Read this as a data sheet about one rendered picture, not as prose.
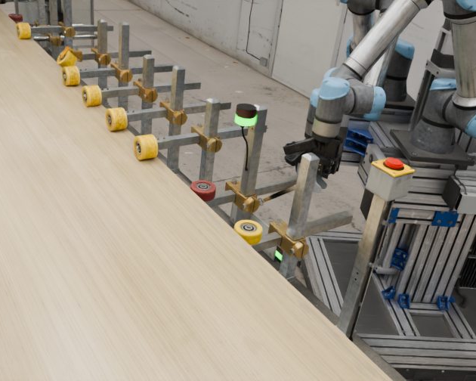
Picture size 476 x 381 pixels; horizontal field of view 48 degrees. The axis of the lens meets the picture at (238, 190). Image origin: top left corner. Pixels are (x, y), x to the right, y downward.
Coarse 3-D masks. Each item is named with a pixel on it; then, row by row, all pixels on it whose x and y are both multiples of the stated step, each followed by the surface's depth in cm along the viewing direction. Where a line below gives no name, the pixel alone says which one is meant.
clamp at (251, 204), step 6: (228, 186) 176; (234, 186) 175; (234, 192) 174; (240, 198) 171; (246, 198) 170; (252, 198) 170; (240, 204) 172; (246, 204) 169; (252, 204) 170; (258, 204) 171; (246, 210) 170; (252, 210) 171
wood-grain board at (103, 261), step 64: (0, 64) 243; (0, 128) 185; (64, 128) 192; (0, 192) 150; (64, 192) 154; (128, 192) 158; (192, 192) 163; (0, 256) 126; (64, 256) 128; (128, 256) 131; (192, 256) 135; (256, 256) 138; (0, 320) 108; (64, 320) 110; (128, 320) 113; (192, 320) 115; (256, 320) 117; (320, 320) 120
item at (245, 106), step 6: (240, 108) 153; (246, 108) 154; (252, 108) 154; (240, 126) 158; (252, 126) 159; (246, 144) 162; (246, 150) 163; (246, 156) 164; (246, 162) 165; (246, 168) 166
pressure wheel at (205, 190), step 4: (200, 180) 169; (192, 184) 165; (196, 184) 166; (200, 184) 167; (204, 184) 165; (208, 184) 167; (212, 184) 167; (192, 188) 164; (196, 188) 164; (200, 188) 164; (204, 188) 165; (208, 188) 165; (212, 188) 165; (196, 192) 163; (200, 192) 162; (204, 192) 162; (208, 192) 163; (212, 192) 164; (200, 196) 163; (204, 196) 163; (208, 196) 163; (212, 196) 165; (204, 200) 164; (208, 200) 164
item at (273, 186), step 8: (296, 176) 189; (256, 184) 180; (264, 184) 181; (272, 184) 182; (280, 184) 184; (288, 184) 186; (224, 192) 173; (232, 192) 174; (256, 192) 178; (264, 192) 181; (272, 192) 183; (216, 200) 170; (224, 200) 172; (232, 200) 174
